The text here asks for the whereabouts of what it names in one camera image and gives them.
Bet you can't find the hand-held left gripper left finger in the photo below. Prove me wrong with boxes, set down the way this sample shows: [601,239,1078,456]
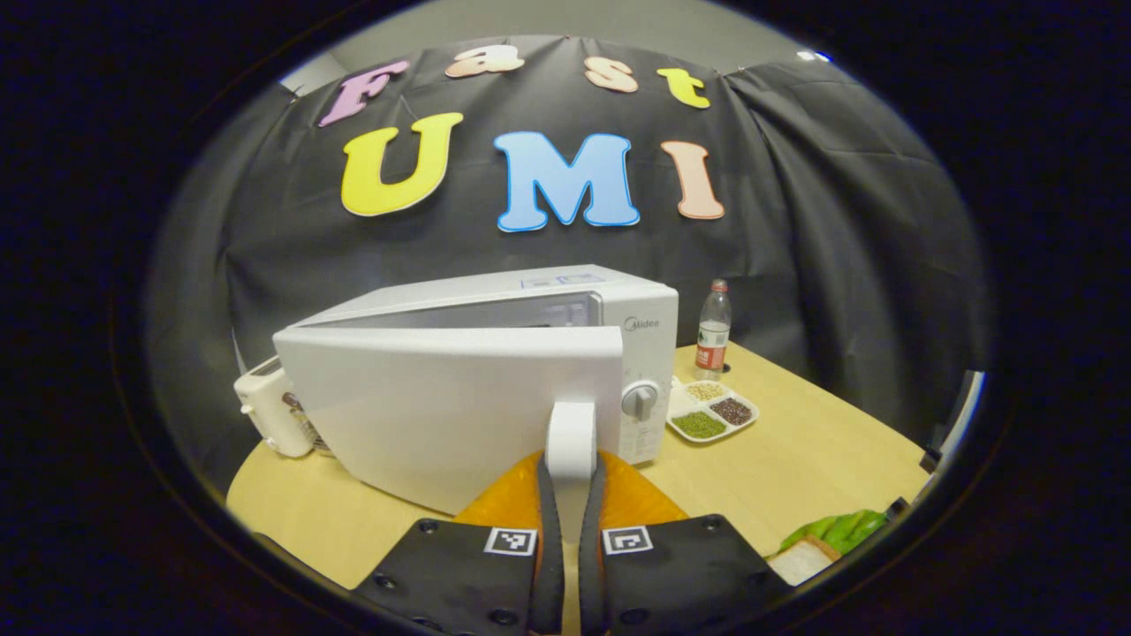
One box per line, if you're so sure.
[352,450,566,636]

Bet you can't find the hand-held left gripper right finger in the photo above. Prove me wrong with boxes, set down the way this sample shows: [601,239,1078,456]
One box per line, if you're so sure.
[579,450,796,636]

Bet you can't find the white microwave oven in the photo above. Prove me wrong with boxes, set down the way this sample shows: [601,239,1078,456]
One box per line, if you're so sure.
[272,263,681,516]

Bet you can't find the lettuce sandwich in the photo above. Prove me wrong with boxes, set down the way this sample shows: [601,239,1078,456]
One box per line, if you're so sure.
[767,510,892,587]

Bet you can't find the white divided bean tray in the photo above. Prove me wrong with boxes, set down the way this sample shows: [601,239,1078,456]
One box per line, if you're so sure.
[665,377,761,444]

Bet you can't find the clear plastic water bottle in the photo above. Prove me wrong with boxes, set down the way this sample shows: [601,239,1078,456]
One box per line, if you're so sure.
[695,279,732,381]

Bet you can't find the white toaster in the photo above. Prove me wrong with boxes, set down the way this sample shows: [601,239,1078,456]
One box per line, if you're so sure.
[233,356,319,458]

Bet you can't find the black backdrop cloth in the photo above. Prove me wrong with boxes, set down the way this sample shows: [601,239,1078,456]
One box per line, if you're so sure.
[146,35,991,496]

